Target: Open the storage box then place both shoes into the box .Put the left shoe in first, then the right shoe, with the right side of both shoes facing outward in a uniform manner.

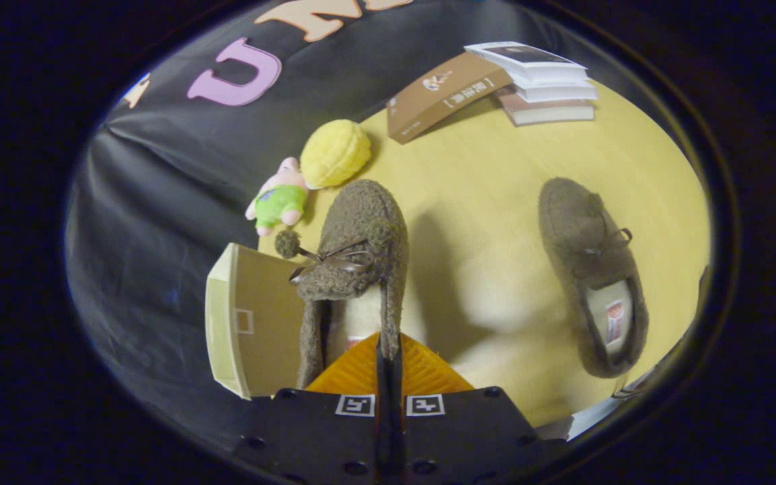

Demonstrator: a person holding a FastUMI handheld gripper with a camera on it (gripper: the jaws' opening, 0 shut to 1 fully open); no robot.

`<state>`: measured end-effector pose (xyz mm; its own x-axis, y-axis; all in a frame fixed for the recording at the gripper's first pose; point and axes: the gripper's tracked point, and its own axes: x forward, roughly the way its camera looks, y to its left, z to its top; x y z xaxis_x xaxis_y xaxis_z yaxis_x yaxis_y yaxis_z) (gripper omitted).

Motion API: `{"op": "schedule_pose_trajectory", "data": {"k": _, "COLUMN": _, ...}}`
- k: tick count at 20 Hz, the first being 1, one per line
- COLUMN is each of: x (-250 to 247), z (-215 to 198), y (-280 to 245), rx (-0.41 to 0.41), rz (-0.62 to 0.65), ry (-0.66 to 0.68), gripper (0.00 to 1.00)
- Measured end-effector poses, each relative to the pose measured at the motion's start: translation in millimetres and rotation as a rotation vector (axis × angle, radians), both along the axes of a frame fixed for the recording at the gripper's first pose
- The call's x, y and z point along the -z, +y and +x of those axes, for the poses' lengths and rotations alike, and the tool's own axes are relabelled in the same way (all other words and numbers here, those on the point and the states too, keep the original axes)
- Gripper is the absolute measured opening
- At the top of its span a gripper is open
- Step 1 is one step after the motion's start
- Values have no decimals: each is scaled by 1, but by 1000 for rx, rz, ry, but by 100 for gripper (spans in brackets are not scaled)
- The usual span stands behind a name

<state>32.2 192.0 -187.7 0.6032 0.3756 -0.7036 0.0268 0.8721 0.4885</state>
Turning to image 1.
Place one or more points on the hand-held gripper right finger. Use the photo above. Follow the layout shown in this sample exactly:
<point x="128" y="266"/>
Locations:
<point x="459" y="438"/>

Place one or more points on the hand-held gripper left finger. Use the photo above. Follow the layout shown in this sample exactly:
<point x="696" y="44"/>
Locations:
<point x="320" y="438"/>

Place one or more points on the beige storage box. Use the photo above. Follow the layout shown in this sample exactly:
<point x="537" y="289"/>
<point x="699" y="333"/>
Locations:
<point x="267" y="337"/>

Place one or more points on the brown fuzzy shoe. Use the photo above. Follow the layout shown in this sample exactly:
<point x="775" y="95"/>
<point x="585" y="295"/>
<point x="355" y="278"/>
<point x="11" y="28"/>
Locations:
<point x="361" y="222"/>
<point x="566" y="215"/>

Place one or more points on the pink and green plush toy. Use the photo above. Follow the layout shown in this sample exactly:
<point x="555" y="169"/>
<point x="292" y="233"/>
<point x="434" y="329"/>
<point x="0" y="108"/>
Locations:
<point x="281" y="202"/>

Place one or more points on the yellow plush bread toy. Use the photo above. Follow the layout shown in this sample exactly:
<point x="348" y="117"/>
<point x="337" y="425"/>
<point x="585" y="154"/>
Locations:
<point x="335" y="153"/>

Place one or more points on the black backdrop cloth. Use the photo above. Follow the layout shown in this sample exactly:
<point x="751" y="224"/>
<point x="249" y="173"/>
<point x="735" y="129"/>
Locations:
<point x="159" y="168"/>

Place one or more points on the mauve cover book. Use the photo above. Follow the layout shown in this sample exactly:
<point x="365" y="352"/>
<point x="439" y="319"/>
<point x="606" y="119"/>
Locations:
<point x="550" y="113"/>

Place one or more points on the brown cover book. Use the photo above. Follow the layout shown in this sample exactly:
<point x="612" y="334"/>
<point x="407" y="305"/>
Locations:
<point x="445" y="94"/>

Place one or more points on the white book with portrait cover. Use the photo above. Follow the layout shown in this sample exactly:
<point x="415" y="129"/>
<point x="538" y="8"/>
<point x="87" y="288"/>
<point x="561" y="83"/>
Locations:
<point x="529" y="59"/>

